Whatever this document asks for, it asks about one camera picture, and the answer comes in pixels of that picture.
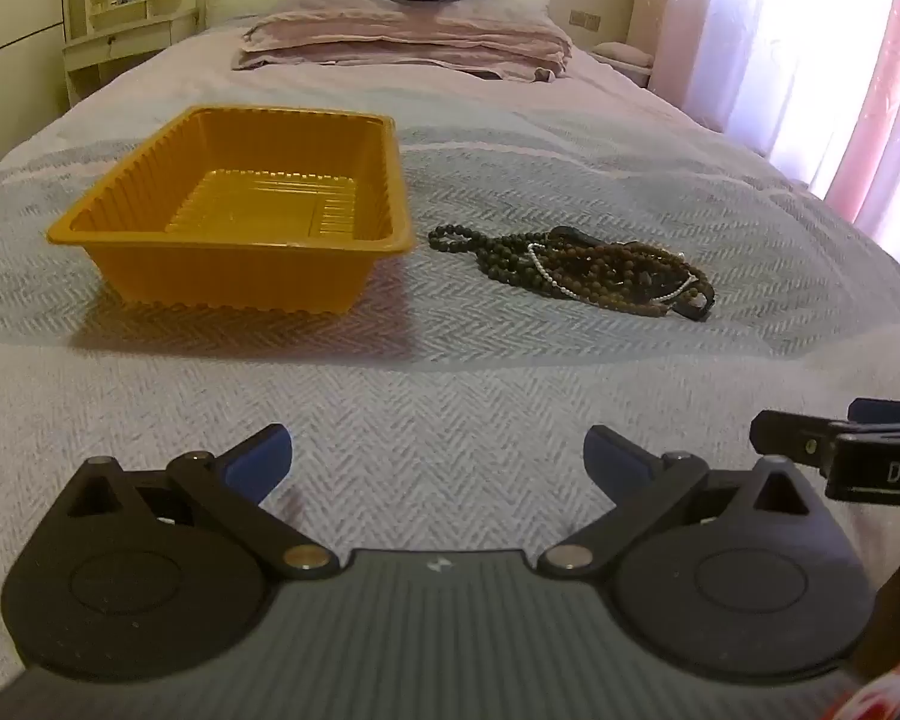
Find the dark bead necklace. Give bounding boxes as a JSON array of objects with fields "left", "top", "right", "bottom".
[{"left": 429, "top": 222, "right": 571, "bottom": 293}]

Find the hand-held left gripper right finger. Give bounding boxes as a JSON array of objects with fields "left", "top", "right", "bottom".
[{"left": 536, "top": 426, "right": 815, "bottom": 582}]

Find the pink cushion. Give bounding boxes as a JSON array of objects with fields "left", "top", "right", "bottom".
[{"left": 591, "top": 41, "right": 655, "bottom": 70}]

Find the orange plastic tray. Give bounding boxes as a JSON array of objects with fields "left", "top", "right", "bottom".
[{"left": 46, "top": 106, "right": 413, "bottom": 314}]

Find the pink sheer curtain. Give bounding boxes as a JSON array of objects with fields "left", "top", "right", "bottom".
[{"left": 645, "top": 0, "right": 900, "bottom": 241}]

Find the folded pink blanket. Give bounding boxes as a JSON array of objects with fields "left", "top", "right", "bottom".
[{"left": 244, "top": 0, "right": 571, "bottom": 53}]

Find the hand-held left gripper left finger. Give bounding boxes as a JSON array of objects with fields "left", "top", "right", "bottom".
[{"left": 64, "top": 424, "right": 342, "bottom": 582}]

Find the brown wooden bead bracelet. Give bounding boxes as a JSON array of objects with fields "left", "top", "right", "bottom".
[{"left": 562, "top": 240, "right": 710, "bottom": 316}]

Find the white pearl bracelet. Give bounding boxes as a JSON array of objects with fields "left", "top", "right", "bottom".
[{"left": 526, "top": 242, "right": 700, "bottom": 301}]

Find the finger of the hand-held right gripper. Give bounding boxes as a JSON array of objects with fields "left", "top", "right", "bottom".
[
  {"left": 846, "top": 397, "right": 900, "bottom": 437},
  {"left": 750, "top": 411, "right": 842, "bottom": 478}
]

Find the cream vanity table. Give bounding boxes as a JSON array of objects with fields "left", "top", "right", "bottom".
[{"left": 61, "top": 6, "right": 200, "bottom": 110}]

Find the white wardrobe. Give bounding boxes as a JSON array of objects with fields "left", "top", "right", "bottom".
[{"left": 0, "top": 0, "right": 68, "bottom": 188}]

